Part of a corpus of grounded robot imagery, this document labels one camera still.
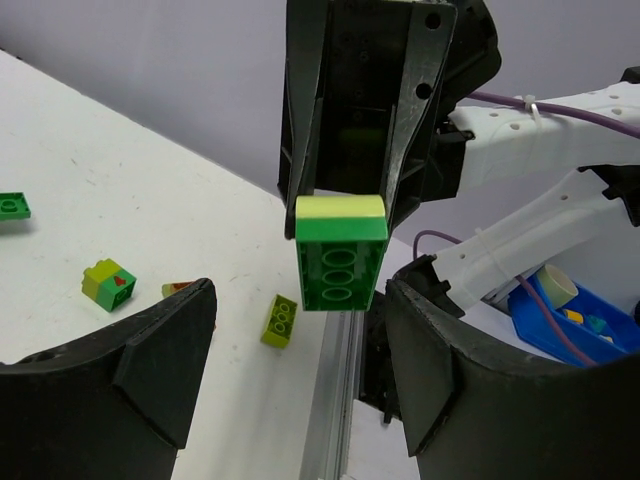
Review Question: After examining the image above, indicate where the blue parts bin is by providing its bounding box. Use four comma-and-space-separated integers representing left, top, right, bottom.
508, 286, 639, 367

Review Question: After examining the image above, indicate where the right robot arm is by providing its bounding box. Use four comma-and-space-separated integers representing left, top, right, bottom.
278, 1, 639, 316

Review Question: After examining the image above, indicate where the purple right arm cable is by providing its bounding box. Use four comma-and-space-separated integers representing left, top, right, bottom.
413, 90, 640, 369

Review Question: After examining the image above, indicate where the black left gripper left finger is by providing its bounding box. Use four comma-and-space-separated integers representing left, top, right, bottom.
1, 278, 217, 479

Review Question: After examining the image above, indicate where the lime long lego brick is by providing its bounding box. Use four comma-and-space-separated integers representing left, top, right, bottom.
261, 294, 297, 349

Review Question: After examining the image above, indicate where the aluminium table edge rail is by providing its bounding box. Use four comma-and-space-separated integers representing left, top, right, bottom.
299, 312, 365, 480

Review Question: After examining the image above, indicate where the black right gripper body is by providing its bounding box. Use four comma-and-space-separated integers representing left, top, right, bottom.
314, 1, 501, 202

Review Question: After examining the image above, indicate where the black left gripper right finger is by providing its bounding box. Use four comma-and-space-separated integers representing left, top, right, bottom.
386, 280, 639, 479

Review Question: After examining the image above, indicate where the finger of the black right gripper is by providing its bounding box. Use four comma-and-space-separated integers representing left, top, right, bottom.
382, 2, 457, 230
278, 1, 329, 240

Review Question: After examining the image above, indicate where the lime green printed lego stack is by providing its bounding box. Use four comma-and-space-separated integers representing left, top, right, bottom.
82, 258, 137, 312

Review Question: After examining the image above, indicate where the orange lego brick with lime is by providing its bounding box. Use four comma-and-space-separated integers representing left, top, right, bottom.
161, 281, 193, 299

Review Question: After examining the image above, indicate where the pale yellow on green lego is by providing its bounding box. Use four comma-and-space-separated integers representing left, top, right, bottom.
295, 195, 389, 312

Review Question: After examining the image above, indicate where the green lime long lego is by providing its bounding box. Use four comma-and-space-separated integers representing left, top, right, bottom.
0, 192, 31, 222

